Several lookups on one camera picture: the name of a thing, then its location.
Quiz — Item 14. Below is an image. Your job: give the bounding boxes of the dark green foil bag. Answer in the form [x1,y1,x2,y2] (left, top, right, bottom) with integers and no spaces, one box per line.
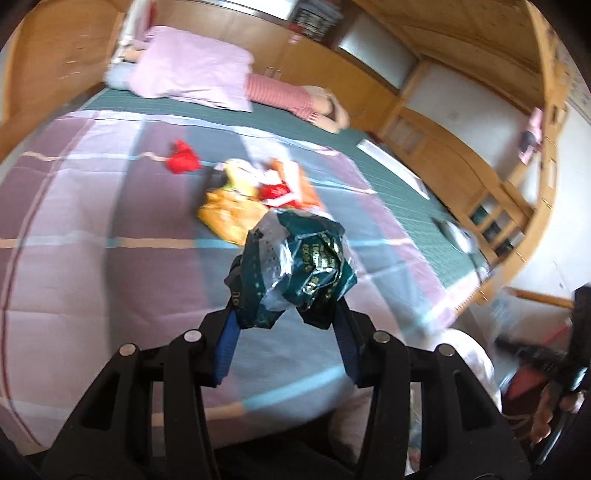
[224,209,358,330]

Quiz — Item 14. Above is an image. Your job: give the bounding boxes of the yellow snack bag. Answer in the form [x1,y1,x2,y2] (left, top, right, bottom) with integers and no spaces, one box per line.
[197,158,269,246]

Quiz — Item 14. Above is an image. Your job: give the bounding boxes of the red paper scrap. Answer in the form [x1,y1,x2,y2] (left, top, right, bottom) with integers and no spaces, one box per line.
[165,140,201,174]

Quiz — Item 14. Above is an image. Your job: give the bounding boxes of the orange plastic package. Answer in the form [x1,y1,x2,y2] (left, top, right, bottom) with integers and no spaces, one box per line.
[270,158,325,210]

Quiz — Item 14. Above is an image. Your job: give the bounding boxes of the person right hand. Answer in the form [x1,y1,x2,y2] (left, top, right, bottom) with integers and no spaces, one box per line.
[530,384,585,444]

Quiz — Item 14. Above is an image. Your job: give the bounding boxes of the white mite vacuum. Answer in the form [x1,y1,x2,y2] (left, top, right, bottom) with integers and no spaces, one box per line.
[433,219,479,255]

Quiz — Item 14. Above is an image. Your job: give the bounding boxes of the striped pink grey bedsheet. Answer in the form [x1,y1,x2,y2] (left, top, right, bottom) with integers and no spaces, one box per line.
[1,110,455,450]

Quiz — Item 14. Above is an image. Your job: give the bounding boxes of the green patterned mattress mat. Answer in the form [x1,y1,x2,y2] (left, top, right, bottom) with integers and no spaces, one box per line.
[82,88,486,288]

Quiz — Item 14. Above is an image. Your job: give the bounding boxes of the pink cloth hanging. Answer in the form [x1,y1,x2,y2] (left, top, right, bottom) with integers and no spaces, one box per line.
[518,108,543,165]

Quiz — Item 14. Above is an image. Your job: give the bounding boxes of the white flat board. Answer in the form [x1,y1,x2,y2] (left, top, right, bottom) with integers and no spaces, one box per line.
[356,139,430,200]

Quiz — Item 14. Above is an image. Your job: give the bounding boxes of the striped plush doll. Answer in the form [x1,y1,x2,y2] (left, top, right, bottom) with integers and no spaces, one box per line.
[245,73,349,134]

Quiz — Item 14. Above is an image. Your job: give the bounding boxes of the pink pillow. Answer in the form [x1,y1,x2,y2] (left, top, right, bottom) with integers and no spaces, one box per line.
[128,26,253,112]

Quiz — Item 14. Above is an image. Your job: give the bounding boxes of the wooden bunk bed frame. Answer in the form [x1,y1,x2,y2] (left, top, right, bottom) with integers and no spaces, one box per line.
[0,0,591,315]

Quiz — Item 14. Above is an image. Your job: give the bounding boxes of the wooden wall cabinets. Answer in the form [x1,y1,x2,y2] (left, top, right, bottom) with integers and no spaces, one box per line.
[156,1,406,136]

